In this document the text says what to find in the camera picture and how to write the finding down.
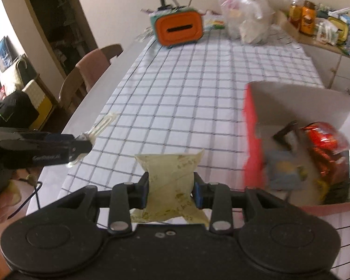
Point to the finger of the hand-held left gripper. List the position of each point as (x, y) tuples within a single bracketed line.
[(81, 147)]

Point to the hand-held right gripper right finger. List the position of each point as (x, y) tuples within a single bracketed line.
[(199, 192)]

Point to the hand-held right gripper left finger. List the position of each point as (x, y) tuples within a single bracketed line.
[(143, 191)]

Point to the cream snack packet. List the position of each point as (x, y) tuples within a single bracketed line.
[(169, 178)]

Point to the clear long snack packet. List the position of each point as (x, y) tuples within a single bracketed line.
[(102, 125)]

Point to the red cardboard box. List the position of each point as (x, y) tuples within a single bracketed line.
[(250, 140)]

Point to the blue cake snack packet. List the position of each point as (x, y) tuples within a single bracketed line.
[(283, 175)]

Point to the yellow snack packet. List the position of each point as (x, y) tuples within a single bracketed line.
[(323, 191)]

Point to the shiny orange-red snack packet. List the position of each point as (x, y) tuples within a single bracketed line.
[(329, 166)]

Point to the red checked-edge snack packet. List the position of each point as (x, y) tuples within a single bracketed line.
[(323, 137)]

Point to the person's left hand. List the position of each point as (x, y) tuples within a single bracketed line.
[(10, 195)]

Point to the black clothes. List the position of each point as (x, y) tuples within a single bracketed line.
[(14, 108)]

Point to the yellow cushion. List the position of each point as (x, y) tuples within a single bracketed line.
[(39, 99)]

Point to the wooden chair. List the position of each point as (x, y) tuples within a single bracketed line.
[(70, 90)]

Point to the sofa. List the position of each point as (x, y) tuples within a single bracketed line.
[(17, 75)]

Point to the pink cloth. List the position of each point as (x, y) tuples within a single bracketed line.
[(93, 70)]

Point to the checked tablecloth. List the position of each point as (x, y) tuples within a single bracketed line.
[(178, 99)]

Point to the blue cushion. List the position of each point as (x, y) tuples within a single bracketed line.
[(4, 54)]

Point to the orange tissue box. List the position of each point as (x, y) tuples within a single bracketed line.
[(178, 29)]

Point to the colourful flat box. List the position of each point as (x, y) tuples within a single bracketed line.
[(214, 23)]

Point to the clear plastic bag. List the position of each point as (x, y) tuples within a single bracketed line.
[(248, 20)]

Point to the white sideboard cabinet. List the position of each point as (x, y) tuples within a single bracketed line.
[(332, 67)]

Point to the brown cardboard box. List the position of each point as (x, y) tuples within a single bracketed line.
[(284, 24)]

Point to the orange liquid bottle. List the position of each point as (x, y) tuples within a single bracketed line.
[(294, 13)]

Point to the orange thermos flask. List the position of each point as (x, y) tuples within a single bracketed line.
[(307, 20)]

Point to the yellow-green container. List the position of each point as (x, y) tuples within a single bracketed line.
[(339, 32)]

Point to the blue bag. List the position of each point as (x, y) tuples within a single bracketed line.
[(348, 21)]

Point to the wooden door frame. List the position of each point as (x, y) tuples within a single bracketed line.
[(87, 20)]

